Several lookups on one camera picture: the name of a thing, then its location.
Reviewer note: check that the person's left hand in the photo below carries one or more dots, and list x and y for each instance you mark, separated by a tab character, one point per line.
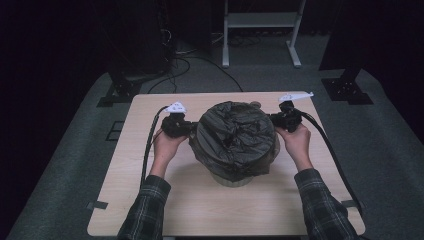
165	148

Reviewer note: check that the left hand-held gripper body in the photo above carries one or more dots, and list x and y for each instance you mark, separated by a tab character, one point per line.
175	126

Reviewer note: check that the grey tape strip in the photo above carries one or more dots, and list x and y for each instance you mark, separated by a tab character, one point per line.
349	203
98	205

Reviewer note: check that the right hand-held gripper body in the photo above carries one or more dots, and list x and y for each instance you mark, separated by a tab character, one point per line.
289	118

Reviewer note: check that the round table grommet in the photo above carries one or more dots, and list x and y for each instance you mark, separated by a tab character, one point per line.
257	103

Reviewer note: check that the black garbage bag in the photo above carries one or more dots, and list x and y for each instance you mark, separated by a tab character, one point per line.
233	136

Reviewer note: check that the white metal stand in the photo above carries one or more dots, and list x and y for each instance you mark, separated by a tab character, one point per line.
260	19

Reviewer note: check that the green plastic bin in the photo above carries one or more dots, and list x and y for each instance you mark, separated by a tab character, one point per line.
231	182

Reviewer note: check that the person's right hand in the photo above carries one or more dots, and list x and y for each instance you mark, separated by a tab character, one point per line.
298	145

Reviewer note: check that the black stand base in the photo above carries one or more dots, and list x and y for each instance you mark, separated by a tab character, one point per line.
118	93
346	90

